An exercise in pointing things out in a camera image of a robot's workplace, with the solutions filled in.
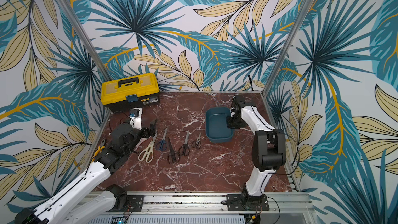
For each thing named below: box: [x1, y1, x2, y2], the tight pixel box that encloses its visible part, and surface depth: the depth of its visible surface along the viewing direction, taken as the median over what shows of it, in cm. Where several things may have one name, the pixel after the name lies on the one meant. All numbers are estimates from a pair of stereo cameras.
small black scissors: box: [191, 131, 202, 150], surface depth 95 cm
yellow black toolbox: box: [100, 73, 161, 110], surface depth 101 cm
